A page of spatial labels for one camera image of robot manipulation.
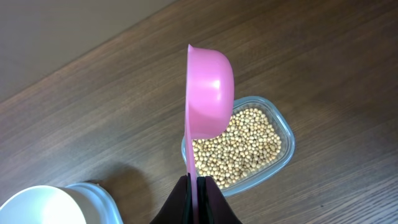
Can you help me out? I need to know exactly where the soybeans pile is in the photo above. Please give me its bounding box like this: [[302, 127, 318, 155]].
[[193, 108, 282, 189]]

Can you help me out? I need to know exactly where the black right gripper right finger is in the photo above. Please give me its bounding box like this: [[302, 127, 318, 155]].
[[197, 176, 242, 224]]

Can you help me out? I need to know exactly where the white bowl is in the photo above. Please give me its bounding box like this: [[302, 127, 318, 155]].
[[1, 185, 103, 224]]

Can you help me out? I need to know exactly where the pink plastic scoop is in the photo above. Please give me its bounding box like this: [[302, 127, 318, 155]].
[[184, 45, 234, 223]]

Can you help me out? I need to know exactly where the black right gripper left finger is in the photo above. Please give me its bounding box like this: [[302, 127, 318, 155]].
[[150, 174, 193, 224]]

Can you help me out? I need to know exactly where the white digital kitchen scale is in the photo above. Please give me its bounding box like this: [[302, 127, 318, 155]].
[[64, 182, 123, 224]]

